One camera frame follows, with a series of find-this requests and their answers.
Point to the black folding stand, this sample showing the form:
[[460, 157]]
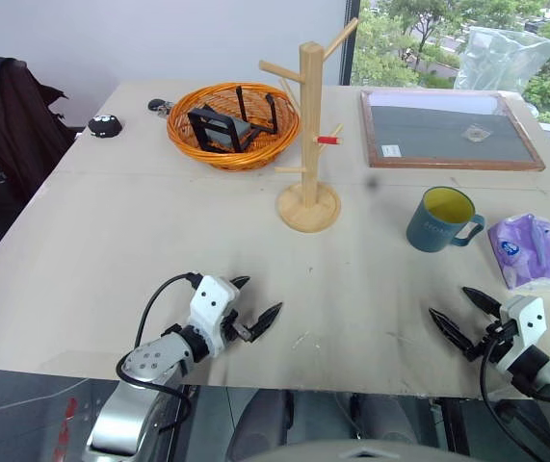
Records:
[[217, 130]]

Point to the wooden mug tree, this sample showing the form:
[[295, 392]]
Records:
[[311, 144]]

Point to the clear plastic bag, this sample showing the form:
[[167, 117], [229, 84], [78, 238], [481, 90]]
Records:
[[501, 62]]

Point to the blue mug yellow inside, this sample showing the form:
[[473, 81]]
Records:
[[431, 231]]

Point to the purple tissue pack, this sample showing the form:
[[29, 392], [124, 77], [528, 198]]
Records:
[[530, 255]]

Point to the black window frame post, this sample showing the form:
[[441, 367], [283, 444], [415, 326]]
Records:
[[350, 43]]

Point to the black jacket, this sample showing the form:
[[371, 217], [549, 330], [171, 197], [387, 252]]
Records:
[[5, 139]]

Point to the wood framed grey board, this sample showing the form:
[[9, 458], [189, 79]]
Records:
[[428, 135]]

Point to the orange woven basket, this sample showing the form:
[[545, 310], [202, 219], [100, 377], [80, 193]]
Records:
[[183, 139]]

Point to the small black key fob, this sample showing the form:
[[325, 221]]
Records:
[[158, 104]]

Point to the small clear plastic packet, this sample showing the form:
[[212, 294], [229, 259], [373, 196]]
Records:
[[476, 133]]

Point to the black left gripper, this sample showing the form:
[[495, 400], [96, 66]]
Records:
[[232, 329]]

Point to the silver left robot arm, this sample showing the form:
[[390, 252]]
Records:
[[159, 357]]

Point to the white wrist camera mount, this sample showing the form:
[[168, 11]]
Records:
[[530, 318], [212, 303]]

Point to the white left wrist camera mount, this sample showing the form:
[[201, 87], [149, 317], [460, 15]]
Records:
[[212, 303]]

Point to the white paper label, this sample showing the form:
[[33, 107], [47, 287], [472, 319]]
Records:
[[391, 150]]

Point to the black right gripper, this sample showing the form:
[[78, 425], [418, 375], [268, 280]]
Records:
[[493, 337]]

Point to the black round gadget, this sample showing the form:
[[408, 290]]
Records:
[[105, 126]]

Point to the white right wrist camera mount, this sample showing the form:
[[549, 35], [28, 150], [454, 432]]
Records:
[[530, 318]]

